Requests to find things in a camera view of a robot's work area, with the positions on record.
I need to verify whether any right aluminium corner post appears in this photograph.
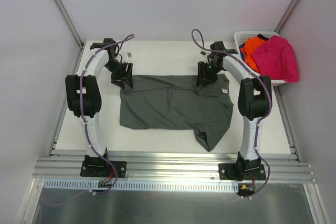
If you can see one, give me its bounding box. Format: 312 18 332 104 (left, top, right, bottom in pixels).
274 0 300 34

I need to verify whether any white plastic laundry basket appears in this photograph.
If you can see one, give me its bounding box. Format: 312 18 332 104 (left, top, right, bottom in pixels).
234 31 288 86

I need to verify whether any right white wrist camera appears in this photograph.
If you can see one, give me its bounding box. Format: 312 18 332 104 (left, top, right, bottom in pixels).
200 50 210 57

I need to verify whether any blue t shirt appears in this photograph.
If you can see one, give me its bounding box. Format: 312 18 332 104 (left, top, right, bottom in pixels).
241 51 250 65

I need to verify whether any left aluminium corner post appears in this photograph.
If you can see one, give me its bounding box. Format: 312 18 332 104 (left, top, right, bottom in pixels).
53 0 84 49

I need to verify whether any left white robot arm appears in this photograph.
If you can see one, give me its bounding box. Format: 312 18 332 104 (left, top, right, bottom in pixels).
65 34 134 176

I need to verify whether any grey t shirt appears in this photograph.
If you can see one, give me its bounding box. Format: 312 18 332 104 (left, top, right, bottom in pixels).
120 74 234 152

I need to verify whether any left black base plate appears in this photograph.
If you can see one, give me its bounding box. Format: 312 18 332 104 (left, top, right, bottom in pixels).
80 158 127 178

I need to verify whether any aluminium mounting rail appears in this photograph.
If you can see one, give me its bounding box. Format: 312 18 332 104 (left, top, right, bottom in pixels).
33 150 317 184

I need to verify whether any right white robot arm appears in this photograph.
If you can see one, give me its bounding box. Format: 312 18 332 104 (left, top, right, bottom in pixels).
196 41 272 181

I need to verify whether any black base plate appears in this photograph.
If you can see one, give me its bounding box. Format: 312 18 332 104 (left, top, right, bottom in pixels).
80 158 127 178
218 163 266 182

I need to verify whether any pink t shirt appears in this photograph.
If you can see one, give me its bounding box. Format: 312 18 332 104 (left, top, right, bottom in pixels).
252 35 299 83

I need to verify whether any white slotted cable duct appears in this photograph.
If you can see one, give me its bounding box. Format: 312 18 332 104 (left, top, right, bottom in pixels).
44 178 238 193

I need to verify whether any orange t shirt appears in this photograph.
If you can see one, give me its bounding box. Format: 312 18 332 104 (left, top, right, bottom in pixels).
240 37 266 72

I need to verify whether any aluminium corner post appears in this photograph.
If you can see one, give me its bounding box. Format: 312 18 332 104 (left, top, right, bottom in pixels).
274 0 300 34
53 0 84 49

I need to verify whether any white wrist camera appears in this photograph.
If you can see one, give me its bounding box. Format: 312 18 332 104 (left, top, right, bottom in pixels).
200 50 210 57
121 51 132 61

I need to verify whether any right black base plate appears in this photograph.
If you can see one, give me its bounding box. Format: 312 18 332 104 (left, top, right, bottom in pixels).
218 163 266 182

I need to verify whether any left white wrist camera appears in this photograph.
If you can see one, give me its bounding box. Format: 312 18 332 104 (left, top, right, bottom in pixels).
121 51 132 61

